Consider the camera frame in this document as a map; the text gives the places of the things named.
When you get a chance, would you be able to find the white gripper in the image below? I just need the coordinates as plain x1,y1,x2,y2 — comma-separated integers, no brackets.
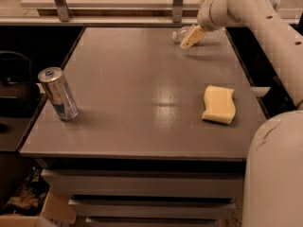
180,0,230,49

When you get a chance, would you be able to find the clear plastic water bottle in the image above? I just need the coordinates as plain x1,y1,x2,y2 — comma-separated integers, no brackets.
172,26,225,43

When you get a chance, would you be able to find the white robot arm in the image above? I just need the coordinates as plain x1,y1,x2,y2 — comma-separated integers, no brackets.
181,0,303,227

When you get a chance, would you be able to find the silver blue redbull can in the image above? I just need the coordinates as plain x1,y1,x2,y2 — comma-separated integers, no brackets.
38,67,79,121

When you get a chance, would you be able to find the yellow sponge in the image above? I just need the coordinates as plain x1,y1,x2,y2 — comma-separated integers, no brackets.
202,85,236,125

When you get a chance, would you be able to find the grey drawer cabinet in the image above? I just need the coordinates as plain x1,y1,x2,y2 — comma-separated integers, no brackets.
22,28,264,227

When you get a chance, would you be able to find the black chair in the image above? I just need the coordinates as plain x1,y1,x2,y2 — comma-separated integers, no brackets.
0,50,40,117

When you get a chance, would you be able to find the cardboard box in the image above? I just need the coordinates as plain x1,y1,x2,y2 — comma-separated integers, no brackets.
0,186,78,227

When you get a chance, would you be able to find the middle metal bracket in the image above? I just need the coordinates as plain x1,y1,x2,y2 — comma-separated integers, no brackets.
171,0,184,23

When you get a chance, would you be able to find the metal bracket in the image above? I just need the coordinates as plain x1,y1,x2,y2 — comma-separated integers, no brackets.
54,0,70,22
171,0,184,23

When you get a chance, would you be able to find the left metal bracket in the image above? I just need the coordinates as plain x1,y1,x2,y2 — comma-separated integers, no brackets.
54,0,70,22

